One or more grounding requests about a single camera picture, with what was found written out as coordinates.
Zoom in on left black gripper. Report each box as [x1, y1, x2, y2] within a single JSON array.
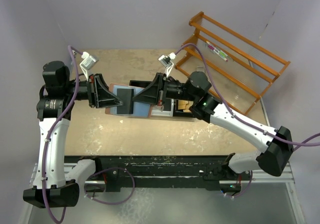
[[63, 73, 124, 108]]

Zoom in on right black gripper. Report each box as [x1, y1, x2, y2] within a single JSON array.
[[133, 72, 198, 106]]

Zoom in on black credit card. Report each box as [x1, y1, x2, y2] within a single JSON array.
[[116, 88, 134, 115]]

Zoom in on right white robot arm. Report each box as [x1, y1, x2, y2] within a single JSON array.
[[132, 71, 294, 180]]

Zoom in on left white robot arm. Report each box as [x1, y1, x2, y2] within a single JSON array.
[[23, 61, 123, 208]]

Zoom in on black bin with silver cards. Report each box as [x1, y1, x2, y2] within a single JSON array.
[[129, 80, 151, 89]]

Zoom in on white bin with black cards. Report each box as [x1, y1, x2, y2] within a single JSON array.
[[151, 99, 175, 117]]

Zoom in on black bin with gold cards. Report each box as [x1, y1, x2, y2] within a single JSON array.
[[172, 99, 194, 118]]

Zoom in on gold cards pile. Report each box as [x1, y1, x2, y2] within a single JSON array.
[[177, 100, 194, 113]]

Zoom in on markers on rack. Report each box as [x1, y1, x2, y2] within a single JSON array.
[[205, 41, 228, 62]]

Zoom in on orange wooden rack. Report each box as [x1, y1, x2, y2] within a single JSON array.
[[175, 11, 290, 115]]

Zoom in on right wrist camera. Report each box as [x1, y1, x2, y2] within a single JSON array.
[[158, 52, 176, 77]]

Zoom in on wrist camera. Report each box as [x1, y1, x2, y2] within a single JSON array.
[[79, 51, 99, 81], [158, 52, 176, 77]]

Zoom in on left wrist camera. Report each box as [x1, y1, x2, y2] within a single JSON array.
[[79, 51, 99, 81]]

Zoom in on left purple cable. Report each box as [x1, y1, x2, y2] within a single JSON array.
[[41, 45, 137, 222]]

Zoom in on purple cable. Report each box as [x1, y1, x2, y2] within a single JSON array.
[[174, 43, 320, 200], [41, 45, 137, 222]]

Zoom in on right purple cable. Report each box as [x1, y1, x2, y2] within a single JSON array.
[[174, 43, 320, 200]]

